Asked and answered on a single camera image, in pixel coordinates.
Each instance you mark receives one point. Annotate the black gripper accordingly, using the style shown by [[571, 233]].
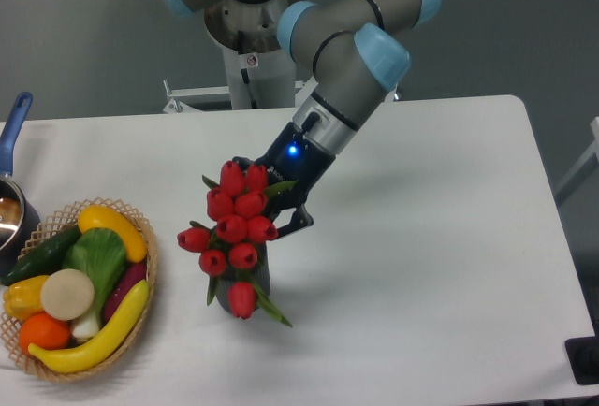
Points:
[[292, 157]]

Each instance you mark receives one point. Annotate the red tulip bouquet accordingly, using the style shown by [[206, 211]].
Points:
[[238, 204]]

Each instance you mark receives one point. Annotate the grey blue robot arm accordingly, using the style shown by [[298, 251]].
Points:
[[351, 50]]

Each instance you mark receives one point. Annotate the dark grey ribbed vase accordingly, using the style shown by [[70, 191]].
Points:
[[260, 273]]

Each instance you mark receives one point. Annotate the purple sweet potato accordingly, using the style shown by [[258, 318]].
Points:
[[131, 276]]

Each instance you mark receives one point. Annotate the yellow squash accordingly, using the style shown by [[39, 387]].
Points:
[[99, 216]]

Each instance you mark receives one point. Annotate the green lettuce bok choy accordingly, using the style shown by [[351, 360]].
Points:
[[100, 254]]

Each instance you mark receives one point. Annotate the woven wicker basket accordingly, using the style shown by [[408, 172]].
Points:
[[60, 221]]

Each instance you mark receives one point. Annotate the beige round disc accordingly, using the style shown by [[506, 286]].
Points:
[[67, 294]]

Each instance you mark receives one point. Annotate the green cucumber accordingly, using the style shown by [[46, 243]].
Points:
[[44, 259]]

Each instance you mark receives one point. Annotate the orange fruit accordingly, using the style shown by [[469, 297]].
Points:
[[44, 331]]

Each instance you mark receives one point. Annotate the yellow bell pepper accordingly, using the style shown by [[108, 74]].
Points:
[[23, 299]]

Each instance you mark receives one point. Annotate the yellow banana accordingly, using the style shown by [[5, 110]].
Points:
[[105, 343]]

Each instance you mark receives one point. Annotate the black device at table edge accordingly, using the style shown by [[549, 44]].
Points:
[[583, 358]]

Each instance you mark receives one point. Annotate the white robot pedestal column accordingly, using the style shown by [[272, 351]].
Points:
[[260, 80]]

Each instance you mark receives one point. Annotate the white metal base frame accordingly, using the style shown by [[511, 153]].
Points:
[[196, 94]]

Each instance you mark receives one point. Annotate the blue handled saucepan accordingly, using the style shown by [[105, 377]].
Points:
[[18, 217]]

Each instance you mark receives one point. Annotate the white furniture frame at right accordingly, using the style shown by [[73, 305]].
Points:
[[580, 171]]

